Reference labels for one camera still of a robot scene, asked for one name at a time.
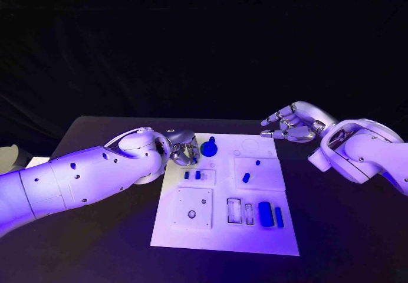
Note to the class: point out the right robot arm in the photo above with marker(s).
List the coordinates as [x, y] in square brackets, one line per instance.
[364, 152]

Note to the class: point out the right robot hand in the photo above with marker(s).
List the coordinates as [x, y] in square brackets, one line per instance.
[296, 126]

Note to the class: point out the white task board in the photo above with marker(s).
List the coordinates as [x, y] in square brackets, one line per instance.
[222, 194]

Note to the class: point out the blue rounded peg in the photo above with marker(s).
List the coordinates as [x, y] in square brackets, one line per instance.
[246, 177]

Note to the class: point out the thick blue cylinder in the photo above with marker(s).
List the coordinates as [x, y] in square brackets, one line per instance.
[266, 214]

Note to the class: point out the small blue plug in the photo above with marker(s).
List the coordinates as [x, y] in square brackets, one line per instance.
[198, 174]
[186, 175]

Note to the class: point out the blue gear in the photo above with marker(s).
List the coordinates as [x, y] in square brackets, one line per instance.
[209, 149]

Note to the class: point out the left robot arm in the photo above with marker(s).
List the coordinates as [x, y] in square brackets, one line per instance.
[80, 174]

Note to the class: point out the thin blue cylinder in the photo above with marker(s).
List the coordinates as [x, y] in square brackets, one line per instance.
[279, 217]

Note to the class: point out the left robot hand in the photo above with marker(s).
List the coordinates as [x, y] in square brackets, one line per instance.
[184, 141]

